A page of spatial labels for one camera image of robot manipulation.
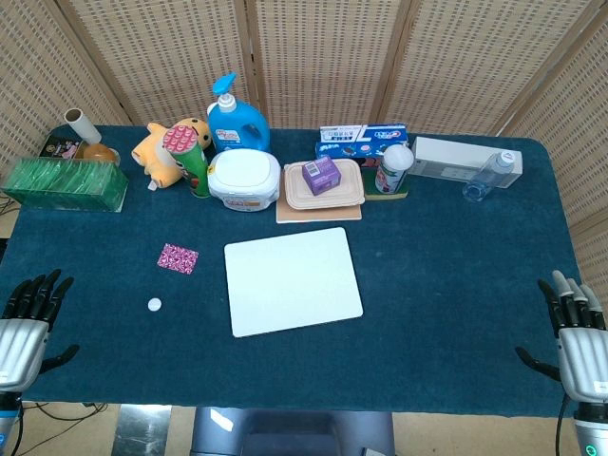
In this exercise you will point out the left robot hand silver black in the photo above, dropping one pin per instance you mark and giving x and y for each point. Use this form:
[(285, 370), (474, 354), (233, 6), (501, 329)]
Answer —
[(19, 342)]

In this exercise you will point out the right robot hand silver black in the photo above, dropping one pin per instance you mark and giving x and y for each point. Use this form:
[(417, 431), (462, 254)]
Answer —
[(582, 356)]

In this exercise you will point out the pink patterned packet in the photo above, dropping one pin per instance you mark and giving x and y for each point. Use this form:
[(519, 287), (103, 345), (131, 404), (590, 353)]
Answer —
[(178, 259)]

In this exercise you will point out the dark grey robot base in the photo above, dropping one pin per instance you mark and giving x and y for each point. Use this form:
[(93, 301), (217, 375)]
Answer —
[(290, 434)]

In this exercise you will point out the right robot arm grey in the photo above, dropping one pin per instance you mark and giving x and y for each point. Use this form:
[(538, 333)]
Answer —
[(591, 432)]

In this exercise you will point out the white rectangular board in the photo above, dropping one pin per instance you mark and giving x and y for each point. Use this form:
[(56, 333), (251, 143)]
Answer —
[(292, 282)]

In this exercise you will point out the shiny metal table leg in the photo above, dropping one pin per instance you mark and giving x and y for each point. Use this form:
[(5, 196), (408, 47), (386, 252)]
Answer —
[(142, 430)]

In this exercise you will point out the green transparent rectangular box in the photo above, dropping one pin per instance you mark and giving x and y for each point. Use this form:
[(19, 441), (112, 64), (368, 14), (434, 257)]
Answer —
[(62, 185)]

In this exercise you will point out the dark blue table cloth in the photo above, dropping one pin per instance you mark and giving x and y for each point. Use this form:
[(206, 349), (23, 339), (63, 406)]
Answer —
[(427, 294)]

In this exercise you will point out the black flat packet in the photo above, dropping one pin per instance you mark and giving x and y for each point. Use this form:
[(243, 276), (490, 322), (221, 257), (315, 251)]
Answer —
[(59, 147)]

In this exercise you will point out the clear plastic water bottle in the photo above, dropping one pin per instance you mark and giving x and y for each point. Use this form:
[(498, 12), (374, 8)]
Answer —
[(487, 178)]

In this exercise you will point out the amber round jar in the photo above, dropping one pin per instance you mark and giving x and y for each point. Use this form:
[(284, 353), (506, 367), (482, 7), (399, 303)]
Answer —
[(100, 153)]

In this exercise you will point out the cardboard tube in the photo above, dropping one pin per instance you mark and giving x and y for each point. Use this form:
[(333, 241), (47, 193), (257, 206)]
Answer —
[(85, 126)]

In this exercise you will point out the yellow plush toy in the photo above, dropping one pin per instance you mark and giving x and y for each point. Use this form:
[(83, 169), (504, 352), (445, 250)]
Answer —
[(154, 159)]

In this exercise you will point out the long white box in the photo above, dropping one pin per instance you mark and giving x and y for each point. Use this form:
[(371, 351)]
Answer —
[(446, 159)]

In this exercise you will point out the green chips can pink lid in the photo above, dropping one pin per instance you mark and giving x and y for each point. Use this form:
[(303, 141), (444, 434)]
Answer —
[(190, 161)]

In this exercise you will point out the white capped drink bottle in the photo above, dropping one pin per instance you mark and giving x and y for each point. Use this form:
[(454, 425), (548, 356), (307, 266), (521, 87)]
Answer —
[(392, 171)]

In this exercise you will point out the green sponge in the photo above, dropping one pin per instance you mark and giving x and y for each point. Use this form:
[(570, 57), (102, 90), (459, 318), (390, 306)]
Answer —
[(369, 183)]

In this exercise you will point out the white wet wipes tub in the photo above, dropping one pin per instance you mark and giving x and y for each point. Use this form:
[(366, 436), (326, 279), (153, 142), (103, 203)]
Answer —
[(242, 178)]

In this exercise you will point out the tan flat board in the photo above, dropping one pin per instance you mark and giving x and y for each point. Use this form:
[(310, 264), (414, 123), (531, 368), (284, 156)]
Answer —
[(318, 214)]

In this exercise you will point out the blue pump detergent bottle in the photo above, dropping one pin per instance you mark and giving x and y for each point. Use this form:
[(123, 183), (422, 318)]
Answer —
[(240, 128)]

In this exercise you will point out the beige lidded food container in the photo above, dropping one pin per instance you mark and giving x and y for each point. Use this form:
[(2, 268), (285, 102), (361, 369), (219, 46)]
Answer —
[(297, 192)]

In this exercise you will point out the small purple box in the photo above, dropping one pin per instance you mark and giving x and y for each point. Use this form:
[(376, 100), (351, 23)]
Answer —
[(322, 176)]

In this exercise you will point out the blue white toothpaste box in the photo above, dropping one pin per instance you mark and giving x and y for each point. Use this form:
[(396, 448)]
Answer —
[(351, 138)]

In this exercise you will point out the woven bamboo folding screen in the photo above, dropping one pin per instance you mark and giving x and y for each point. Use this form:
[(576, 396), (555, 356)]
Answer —
[(323, 57)]

